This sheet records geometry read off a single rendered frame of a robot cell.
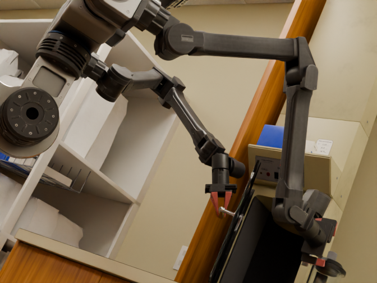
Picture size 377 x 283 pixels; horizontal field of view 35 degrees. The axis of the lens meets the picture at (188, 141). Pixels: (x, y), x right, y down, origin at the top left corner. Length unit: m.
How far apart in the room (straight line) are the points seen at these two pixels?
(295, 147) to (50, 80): 0.69
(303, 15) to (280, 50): 0.89
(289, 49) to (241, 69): 1.50
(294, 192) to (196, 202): 1.25
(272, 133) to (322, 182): 0.25
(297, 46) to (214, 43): 0.25
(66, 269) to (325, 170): 0.93
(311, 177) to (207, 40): 0.70
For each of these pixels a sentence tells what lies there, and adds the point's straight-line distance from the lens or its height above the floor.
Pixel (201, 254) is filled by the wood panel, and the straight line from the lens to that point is 2.11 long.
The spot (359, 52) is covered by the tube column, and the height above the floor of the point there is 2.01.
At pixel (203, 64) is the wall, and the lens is 3.32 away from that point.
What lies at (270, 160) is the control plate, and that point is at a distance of 2.11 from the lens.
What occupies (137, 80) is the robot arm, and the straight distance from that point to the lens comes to 2.08.
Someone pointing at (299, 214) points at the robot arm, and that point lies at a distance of 1.64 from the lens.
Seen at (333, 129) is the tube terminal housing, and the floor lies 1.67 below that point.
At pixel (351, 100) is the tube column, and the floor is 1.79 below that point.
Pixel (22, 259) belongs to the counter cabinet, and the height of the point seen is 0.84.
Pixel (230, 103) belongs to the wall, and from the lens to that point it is 3.05.
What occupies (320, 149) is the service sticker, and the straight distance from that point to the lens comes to 2.16.
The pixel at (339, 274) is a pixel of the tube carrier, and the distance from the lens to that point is 1.86.
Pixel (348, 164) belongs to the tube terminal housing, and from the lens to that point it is 2.12.
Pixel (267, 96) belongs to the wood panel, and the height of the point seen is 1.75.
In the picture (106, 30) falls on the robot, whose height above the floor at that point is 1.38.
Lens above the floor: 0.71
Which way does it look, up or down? 20 degrees up
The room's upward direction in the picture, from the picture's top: 25 degrees clockwise
